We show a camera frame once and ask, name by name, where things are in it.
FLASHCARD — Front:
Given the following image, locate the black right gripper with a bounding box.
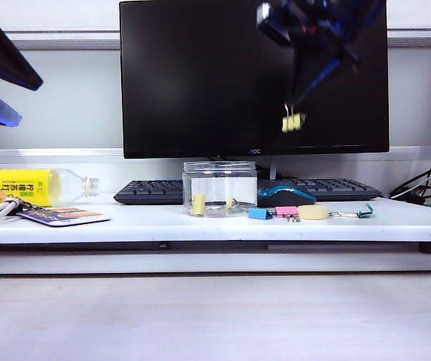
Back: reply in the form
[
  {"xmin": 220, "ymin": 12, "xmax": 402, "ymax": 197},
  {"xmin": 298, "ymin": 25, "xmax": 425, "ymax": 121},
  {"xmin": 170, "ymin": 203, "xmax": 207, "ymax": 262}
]
[{"xmin": 282, "ymin": 0, "xmax": 384, "ymax": 108}]

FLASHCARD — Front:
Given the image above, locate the round transparent plastic jar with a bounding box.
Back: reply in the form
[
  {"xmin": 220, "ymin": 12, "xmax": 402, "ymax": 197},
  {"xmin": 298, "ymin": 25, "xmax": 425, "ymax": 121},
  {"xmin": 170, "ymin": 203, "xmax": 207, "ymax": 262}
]
[{"xmin": 181, "ymin": 160, "xmax": 258, "ymax": 219}]

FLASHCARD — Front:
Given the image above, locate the plastic bottle yellow label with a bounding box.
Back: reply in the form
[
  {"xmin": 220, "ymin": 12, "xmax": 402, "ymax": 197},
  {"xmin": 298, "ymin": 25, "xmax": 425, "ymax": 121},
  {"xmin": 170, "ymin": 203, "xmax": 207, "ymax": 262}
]
[{"xmin": 0, "ymin": 168, "xmax": 102, "ymax": 208}]

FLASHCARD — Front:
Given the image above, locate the black computer monitor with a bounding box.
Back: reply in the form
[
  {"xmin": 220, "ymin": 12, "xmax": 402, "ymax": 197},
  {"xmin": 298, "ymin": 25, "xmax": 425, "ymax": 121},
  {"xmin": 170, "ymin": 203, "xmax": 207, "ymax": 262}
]
[{"xmin": 119, "ymin": 0, "xmax": 390, "ymax": 181}]

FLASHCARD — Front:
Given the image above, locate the black computer keyboard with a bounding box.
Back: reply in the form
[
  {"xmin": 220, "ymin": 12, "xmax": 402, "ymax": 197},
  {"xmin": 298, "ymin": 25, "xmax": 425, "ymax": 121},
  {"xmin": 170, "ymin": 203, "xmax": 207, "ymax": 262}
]
[{"xmin": 113, "ymin": 177, "xmax": 384, "ymax": 206}]

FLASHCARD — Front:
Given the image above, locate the black and blue mouse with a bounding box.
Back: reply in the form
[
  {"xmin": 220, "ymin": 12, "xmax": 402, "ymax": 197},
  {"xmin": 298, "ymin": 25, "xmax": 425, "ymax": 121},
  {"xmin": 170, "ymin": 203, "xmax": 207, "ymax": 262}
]
[{"xmin": 256, "ymin": 187, "xmax": 317, "ymax": 208}]

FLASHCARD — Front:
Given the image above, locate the purple orange card tag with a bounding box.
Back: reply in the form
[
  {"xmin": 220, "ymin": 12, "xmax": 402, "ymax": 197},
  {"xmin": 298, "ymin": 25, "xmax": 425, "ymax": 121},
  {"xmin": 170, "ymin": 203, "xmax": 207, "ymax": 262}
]
[{"xmin": 15, "ymin": 207, "xmax": 111, "ymax": 227}]

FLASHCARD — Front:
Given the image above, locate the beige plastic jar lid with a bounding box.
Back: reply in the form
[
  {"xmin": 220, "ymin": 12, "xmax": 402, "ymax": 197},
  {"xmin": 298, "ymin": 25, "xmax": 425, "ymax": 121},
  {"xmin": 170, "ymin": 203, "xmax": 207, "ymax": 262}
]
[{"xmin": 298, "ymin": 205, "xmax": 329, "ymax": 222}]

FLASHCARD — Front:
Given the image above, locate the pink binder clip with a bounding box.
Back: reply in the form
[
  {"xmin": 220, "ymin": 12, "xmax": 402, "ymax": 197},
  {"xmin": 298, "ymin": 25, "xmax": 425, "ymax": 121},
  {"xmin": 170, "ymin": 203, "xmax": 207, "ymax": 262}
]
[{"xmin": 275, "ymin": 205, "xmax": 302, "ymax": 223}]

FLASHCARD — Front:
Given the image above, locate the teal binder clip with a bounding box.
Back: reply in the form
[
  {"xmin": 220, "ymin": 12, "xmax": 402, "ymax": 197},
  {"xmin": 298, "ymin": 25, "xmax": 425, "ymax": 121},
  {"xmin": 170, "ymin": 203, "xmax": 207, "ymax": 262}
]
[{"xmin": 329, "ymin": 203, "xmax": 376, "ymax": 219}]

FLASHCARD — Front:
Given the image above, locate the blue binder clip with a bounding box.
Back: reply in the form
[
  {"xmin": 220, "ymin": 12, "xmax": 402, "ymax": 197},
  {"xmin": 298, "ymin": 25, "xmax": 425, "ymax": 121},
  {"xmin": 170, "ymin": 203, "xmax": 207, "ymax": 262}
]
[{"xmin": 246, "ymin": 207, "xmax": 275, "ymax": 220}]

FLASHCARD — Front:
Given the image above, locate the white desk riser board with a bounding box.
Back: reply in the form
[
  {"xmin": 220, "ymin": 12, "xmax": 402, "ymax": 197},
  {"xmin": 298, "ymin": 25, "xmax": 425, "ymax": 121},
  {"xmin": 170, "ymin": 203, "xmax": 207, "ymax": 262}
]
[{"xmin": 0, "ymin": 193, "xmax": 431, "ymax": 256}]

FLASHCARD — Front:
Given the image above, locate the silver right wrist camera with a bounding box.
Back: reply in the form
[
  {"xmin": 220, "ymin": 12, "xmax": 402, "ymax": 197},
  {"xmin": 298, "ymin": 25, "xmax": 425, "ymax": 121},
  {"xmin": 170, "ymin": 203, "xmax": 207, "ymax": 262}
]
[{"xmin": 256, "ymin": 2, "xmax": 293, "ymax": 47}]

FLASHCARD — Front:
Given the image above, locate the grey aluminium partition frame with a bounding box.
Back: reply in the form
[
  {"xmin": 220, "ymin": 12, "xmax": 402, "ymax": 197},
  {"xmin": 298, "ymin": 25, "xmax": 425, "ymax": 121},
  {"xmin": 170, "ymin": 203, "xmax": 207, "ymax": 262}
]
[{"xmin": 0, "ymin": 25, "xmax": 431, "ymax": 166}]

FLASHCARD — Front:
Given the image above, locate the black keyboard cable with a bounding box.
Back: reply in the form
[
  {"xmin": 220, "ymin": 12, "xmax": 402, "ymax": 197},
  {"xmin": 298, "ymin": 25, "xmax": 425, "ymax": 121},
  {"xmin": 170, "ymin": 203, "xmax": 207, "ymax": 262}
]
[{"xmin": 256, "ymin": 161, "xmax": 273, "ymax": 180}]

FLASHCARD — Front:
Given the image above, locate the black power cable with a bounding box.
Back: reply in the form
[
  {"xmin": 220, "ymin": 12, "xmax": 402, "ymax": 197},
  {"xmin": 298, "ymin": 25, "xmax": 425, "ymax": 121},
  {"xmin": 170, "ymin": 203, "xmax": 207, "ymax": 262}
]
[{"xmin": 390, "ymin": 158, "xmax": 431, "ymax": 199}]

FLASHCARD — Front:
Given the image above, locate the thin white cable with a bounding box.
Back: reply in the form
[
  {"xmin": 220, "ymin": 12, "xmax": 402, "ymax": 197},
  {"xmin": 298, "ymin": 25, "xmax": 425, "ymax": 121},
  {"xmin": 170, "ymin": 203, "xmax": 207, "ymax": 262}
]
[{"xmin": 391, "ymin": 187, "xmax": 431, "ymax": 199}]

